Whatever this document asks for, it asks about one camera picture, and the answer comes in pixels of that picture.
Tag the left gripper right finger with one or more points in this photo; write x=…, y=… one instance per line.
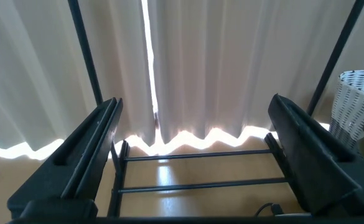
x=321, y=168

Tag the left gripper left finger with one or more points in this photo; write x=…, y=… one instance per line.
x=76, y=161

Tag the white laundry basket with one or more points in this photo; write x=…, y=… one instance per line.
x=351, y=102

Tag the black clothes rack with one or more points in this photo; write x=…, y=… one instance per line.
x=200, y=186

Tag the beige curtain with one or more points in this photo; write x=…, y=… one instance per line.
x=216, y=62

